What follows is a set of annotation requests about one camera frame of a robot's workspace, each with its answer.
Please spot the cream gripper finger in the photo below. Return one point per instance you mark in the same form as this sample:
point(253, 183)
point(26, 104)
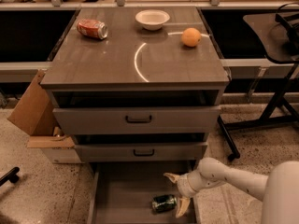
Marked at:
point(183, 205)
point(172, 177)

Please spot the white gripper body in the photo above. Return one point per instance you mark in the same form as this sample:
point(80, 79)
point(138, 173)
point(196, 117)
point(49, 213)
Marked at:
point(186, 186)

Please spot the green soda can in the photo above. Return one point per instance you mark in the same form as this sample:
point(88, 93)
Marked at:
point(164, 203)

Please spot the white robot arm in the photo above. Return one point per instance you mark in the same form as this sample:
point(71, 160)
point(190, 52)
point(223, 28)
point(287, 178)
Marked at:
point(278, 191)

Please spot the middle grey drawer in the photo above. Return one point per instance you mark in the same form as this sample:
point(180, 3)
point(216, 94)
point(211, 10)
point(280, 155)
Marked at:
point(141, 152)

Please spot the grey drawer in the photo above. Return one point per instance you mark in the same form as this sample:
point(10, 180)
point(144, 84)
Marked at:
point(141, 152)
point(137, 120)
point(123, 191)

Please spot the bottom grey drawer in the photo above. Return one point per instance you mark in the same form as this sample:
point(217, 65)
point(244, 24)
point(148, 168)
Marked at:
point(123, 191)

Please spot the top grey drawer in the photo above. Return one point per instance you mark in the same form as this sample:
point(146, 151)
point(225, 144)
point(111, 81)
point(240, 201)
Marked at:
point(137, 120)

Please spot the grey drawer cabinet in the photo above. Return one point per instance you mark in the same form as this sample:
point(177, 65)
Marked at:
point(134, 67)

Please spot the red soda can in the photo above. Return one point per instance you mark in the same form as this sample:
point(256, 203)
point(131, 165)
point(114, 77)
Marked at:
point(92, 28)

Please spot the orange fruit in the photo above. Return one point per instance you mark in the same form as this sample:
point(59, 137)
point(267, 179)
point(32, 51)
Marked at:
point(191, 37)

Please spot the brown cardboard box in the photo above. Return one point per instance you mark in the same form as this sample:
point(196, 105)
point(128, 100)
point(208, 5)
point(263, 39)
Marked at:
point(33, 115)

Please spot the white bowl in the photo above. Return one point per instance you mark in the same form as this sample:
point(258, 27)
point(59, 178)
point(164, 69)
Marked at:
point(152, 19)

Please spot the black chair leg caster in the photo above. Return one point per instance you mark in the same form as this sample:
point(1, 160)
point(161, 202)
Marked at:
point(11, 176)

